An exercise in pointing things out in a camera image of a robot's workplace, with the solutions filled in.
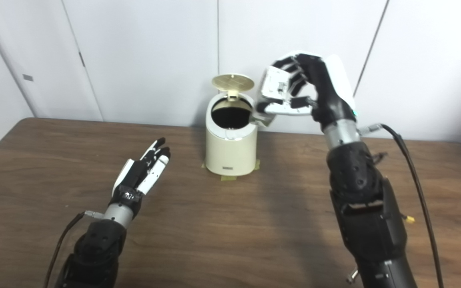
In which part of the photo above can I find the white green milk carton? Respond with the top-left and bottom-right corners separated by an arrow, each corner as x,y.
253,66 -> 291,128

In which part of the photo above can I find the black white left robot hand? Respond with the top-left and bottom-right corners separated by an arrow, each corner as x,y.
111,138 -> 171,218

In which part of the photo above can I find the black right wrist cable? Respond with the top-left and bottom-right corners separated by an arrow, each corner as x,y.
357,123 -> 445,288

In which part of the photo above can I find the cream round bin lid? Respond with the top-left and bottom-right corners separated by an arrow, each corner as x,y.
212,74 -> 255,98

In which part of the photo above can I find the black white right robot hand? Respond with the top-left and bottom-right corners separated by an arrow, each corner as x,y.
257,52 -> 357,130

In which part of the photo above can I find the cream-colored cylindrical trash bin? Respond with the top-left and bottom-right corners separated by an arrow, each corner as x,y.
205,74 -> 258,176

